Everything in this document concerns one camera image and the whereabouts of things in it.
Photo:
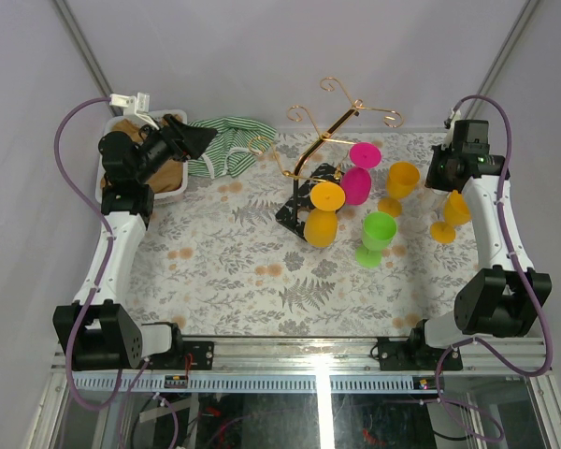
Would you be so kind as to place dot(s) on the pink plastic wine glass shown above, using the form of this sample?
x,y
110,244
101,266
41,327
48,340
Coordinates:
x,y
356,182

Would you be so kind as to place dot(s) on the aluminium front rail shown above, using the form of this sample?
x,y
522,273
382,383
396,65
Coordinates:
x,y
343,354

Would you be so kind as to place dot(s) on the green plastic wine glass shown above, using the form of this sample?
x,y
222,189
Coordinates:
x,y
379,229

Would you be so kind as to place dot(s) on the green striped cloth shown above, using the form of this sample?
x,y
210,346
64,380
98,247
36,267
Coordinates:
x,y
236,147

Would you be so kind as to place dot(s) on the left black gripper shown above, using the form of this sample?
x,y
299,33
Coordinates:
x,y
167,137

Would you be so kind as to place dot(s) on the orange wine glass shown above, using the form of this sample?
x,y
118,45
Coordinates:
x,y
322,223
401,181
455,213

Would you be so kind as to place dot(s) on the white plastic basket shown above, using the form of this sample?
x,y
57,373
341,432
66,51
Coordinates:
x,y
169,183

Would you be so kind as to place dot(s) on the floral table mat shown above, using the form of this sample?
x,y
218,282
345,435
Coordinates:
x,y
217,262

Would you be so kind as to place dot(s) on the brown cloth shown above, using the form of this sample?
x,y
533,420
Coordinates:
x,y
137,155

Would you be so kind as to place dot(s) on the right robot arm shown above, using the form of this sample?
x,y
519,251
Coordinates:
x,y
505,298

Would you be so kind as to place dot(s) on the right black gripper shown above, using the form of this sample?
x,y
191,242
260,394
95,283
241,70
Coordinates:
x,y
432,181

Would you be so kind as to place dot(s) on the clear wine glass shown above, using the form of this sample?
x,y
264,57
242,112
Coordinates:
x,y
431,202

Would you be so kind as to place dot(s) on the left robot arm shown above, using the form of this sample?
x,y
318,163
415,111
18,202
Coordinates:
x,y
95,330

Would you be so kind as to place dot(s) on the gold wine glass rack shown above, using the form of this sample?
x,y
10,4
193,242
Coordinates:
x,y
287,215

